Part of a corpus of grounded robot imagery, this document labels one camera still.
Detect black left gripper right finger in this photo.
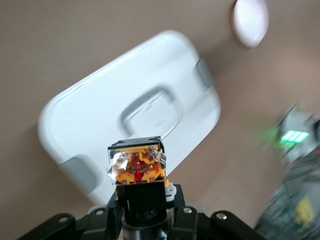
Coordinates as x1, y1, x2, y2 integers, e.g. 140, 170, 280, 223
172, 184, 266, 240

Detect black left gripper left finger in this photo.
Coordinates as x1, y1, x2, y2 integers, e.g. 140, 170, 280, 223
17, 192, 125, 240

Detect orange push-button switch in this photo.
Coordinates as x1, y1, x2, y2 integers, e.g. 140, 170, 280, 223
106, 136, 179, 240

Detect white lidded box grey latches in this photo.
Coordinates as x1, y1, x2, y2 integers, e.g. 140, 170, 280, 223
37, 29, 222, 206

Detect pink round plate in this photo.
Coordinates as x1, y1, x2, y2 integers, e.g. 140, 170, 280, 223
230, 0, 270, 49

